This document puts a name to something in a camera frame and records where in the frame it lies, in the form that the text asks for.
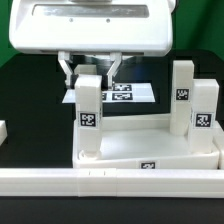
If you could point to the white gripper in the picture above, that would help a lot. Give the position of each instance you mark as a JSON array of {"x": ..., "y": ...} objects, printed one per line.
[{"x": 69, "y": 27}]

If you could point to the white desk top tray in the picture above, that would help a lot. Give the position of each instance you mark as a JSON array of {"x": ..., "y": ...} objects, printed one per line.
[{"x": 144, "y": 142}]

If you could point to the white block left edge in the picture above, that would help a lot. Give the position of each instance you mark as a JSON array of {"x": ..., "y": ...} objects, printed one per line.
[{"x": 3, "y": 131}]

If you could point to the white marker base plate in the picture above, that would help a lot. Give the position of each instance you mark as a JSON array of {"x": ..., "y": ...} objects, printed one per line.
[{"x": 129, "y": 92}]

